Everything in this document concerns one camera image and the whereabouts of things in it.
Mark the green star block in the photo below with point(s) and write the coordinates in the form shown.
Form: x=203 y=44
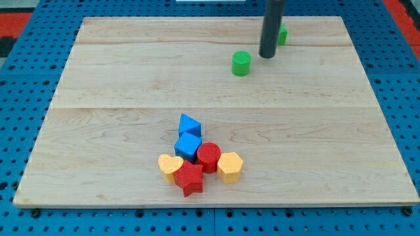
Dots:
x=283 y=33

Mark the red cylinder block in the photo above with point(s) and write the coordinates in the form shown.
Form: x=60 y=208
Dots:
x=208 y=155

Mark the light wooden board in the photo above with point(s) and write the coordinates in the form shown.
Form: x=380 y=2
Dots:
x=306 y=122

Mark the blue triangle block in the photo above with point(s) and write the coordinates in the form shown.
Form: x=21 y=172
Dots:
x=189 y=125

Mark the yellow hexagon block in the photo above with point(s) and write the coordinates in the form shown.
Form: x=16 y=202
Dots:
x=229 y=167

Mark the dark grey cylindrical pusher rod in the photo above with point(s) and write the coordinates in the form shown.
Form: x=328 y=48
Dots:
x=272 y=20

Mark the blue cube block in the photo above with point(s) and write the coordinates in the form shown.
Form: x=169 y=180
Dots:
x=187 y=146

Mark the red star block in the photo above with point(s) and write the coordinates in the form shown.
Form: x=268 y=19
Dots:
x=189 y=177

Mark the yellow heart block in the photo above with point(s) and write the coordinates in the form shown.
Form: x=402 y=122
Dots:
x=168 y=165

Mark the green cylinder block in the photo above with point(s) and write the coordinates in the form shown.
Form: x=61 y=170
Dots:
x=241 y=63

